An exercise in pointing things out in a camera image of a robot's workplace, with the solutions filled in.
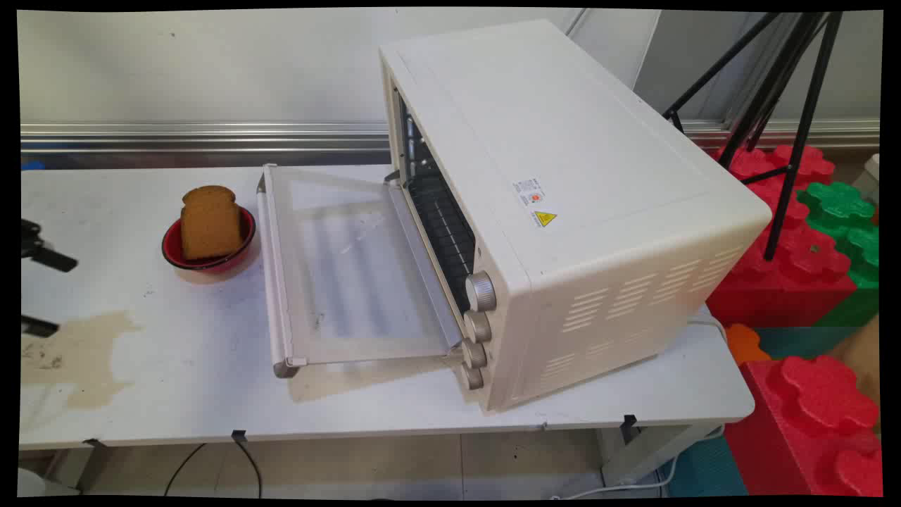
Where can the green foam block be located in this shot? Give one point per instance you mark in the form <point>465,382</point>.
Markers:
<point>841,204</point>

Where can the small blue object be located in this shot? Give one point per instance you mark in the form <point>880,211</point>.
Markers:
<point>32,166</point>

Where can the red bowl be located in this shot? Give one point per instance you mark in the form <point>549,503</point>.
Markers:
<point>211,266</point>

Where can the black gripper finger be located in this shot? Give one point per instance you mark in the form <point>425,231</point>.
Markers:
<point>51,256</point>
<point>39,325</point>

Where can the white printed label sticker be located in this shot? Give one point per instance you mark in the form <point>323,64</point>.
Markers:
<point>529,191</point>

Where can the white table leg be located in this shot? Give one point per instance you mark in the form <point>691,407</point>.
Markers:
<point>654,451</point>

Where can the large red foam block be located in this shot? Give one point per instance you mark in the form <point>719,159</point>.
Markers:
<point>809,422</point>

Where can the orange foam block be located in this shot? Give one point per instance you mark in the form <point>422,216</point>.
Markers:
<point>745,343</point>

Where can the brown bread slice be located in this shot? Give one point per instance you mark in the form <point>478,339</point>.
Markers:
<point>210,225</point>

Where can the yellow warning sticker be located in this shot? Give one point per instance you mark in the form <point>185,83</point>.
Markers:
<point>544,219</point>

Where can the red foam block behind tripod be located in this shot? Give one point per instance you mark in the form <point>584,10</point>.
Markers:
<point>781,282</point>

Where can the teal foam block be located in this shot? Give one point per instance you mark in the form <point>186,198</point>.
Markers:
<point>802,341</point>
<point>704,468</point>

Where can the largest silver oven knob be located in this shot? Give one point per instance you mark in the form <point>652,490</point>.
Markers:
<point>481,291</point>

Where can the smallest silver oven knob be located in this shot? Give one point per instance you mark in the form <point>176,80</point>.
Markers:
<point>473,377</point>

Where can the black tripod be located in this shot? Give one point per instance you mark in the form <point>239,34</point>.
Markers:
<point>802,141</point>

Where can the cream white toaster oven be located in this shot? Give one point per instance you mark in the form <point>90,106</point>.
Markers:
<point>563,141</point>

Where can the aluminium wall rail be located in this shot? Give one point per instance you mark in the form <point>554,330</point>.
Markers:
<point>211,134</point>

